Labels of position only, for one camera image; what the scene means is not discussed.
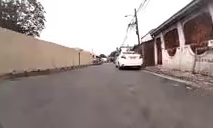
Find white car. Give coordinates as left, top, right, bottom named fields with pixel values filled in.
left=114, top=49, right=144, bottom=71

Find grey asphalt road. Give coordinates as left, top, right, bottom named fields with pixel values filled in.
left=0, top=63, right=213, bottom=128

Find dark metal gate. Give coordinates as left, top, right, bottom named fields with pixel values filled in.
left=133, top=39, right=156, bottom=67

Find utility pole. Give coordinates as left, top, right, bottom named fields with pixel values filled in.
left=124, top=8, right=142, bottom=46

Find pale concrete verge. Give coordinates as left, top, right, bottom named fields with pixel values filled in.
left=142, top=64, right=213, bottom=96

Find house with arched openings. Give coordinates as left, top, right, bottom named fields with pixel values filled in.
left=149, top=0, right=213, bottom=78

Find large leafy tree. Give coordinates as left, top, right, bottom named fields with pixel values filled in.
left=0, top=0, right=47, bottom=38

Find overhead wires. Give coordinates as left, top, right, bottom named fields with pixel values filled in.
left=120, top=0, right=152, bottom=48

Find long beige wall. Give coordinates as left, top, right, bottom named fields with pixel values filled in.
left=0, top=25, right=95, bottom=77

